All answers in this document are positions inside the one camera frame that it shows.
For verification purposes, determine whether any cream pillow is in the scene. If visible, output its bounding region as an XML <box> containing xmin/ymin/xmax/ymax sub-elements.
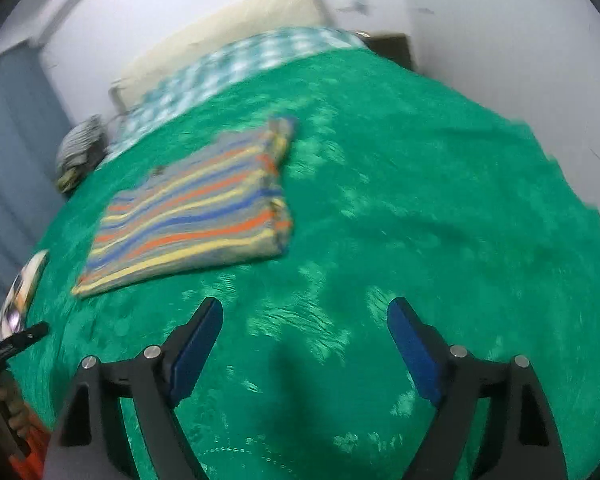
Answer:
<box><xmin>112</xmin><ymin>0</ymin><xmax>336</xmax><ymax>111</ymax></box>

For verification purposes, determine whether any orange clothing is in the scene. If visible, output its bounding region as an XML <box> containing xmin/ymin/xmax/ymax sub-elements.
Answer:
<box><xmin>9</xmin><ymin>412</ymin><xmax>52</xmax><ymax>480</ymax></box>

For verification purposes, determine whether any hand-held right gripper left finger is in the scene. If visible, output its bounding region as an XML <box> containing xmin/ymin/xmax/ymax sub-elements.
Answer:
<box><xmin>45</xmin><ymin>296</ymin><xmax>225</xmax><ymax>480</ymax></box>

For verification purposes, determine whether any grey curtain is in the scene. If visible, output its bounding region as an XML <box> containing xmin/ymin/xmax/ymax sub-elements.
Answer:
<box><xmin>0</xmin><ymin>42</ymin><xmax>76</xmax><ymax>286</ymax></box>

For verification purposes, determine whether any person's left hand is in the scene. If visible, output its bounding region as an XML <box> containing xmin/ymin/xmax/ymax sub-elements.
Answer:
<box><xmin>0</xmin><ymin>384</ymin><xmax>32</xmax><ymax>442</ymax></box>

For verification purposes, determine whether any green white checked sheet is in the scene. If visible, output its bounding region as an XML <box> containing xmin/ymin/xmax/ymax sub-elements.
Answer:
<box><xmin>100</xmin><ymin>26</ymin><xmax>368</xmax><ymax>163</ymax></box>

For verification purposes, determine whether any white printed object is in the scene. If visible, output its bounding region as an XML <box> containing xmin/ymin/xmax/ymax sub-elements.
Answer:
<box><xmin>0</xmin><ymin>249</ymin><xmax>50</xmax><ymax>338</ymax></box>

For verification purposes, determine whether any green patterned blanket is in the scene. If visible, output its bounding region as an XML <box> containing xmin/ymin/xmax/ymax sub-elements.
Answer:
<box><xmin>7</xmin><ymin>47</ymin><xmax>600</xmax><ymax>480</ymax></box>

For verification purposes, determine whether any striped knit shirt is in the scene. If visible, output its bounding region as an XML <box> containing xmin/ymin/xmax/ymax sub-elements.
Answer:
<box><xmin>70</xmin><ymin>115</ymin><xmax>301</xmax><ymax>298</ymax></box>

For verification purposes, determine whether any dark wooden furniture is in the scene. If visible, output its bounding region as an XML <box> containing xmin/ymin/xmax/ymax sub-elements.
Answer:
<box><xmin>357</xmin><ymin>32</ymin><xmax>416</xmax><ymax>71</ymax></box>

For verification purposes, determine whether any striped cloth pile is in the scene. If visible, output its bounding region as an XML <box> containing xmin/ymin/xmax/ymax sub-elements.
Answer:
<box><xmin>55</xmin><ymin>114</ymin><xmax>106</xmax><ymax>195</ymax></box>

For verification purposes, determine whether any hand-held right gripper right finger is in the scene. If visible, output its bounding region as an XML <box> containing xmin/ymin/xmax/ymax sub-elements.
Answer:
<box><xmin>386</xmin><ymin>296</ymin><xmax>568</xmax><ymax>480</ymax></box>

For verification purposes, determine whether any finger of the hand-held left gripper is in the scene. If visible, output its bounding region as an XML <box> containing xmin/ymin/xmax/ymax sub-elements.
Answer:
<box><xmin>0</xmin><ymin>322</ymin><xmax>50</xmax><ymax>362</ymax></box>

